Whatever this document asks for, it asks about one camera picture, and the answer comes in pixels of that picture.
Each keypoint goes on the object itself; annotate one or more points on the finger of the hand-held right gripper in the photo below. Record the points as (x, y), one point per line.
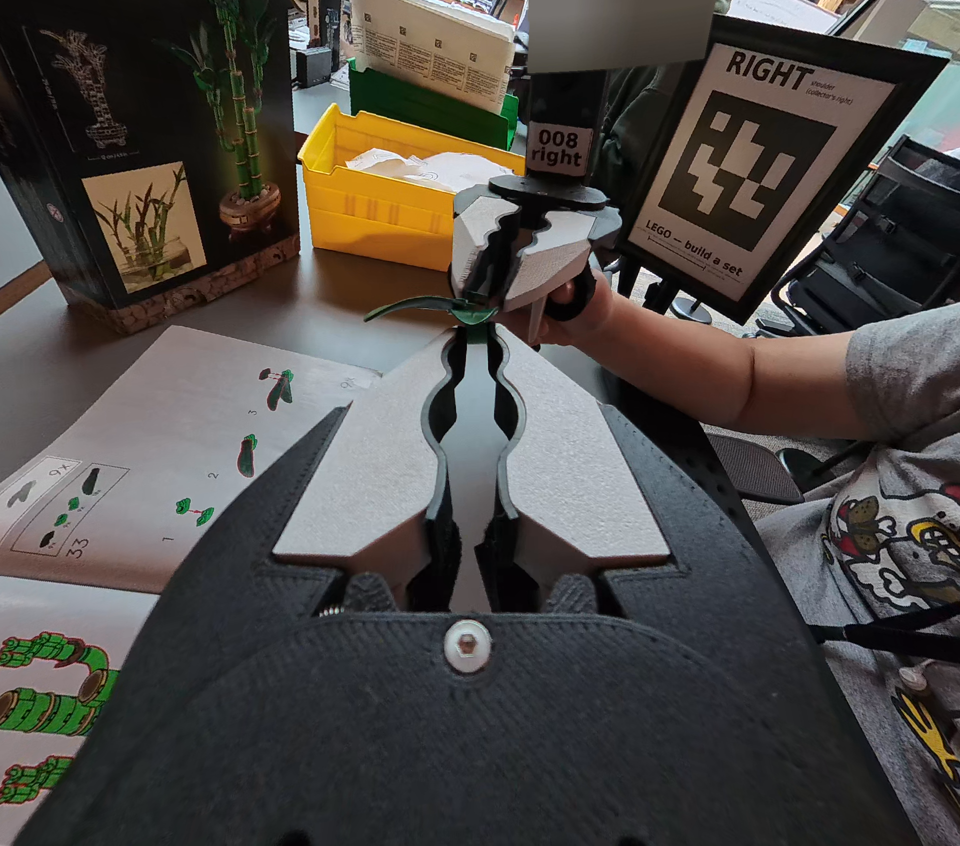
(555, 257)
(469, 238)

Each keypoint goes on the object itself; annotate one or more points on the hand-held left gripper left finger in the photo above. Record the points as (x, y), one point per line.
(360, 486)

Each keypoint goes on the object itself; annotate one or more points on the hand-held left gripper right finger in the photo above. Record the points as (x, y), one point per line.
(585, 486)

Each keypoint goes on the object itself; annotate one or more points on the green lego leaf assembly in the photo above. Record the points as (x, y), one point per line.
(474, 317)

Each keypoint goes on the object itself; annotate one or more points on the person's right forearm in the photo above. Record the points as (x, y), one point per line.
(712, 373)

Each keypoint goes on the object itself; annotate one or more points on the black lego set box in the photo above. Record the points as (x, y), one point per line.
(135, 110)

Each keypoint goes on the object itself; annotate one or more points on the person's right hand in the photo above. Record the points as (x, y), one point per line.
(604, 321)

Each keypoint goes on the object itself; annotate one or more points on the crumpled white paper bag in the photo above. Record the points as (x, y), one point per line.
(450, 167)

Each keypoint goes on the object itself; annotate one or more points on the black dimpled panel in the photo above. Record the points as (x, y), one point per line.
(675, 426)

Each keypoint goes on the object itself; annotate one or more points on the yellow plastic bin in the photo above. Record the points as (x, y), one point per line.
(352, 215)

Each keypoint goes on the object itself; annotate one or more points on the green plastic bin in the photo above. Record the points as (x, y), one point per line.
(420, 103)

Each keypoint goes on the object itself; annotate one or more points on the grey fabric chair seat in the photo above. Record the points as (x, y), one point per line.
(750, 467)

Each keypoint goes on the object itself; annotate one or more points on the open instruction booklet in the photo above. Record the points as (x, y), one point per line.
(187, 411)

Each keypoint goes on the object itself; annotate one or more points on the small black box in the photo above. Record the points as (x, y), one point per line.
(313, 67)

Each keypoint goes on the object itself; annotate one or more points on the white board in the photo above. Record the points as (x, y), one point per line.
(780, 5)

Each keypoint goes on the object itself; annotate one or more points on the black framed marker sign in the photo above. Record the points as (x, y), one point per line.
(855, 110)

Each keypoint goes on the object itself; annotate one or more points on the black mesh office chair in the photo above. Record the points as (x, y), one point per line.
(885, 245)

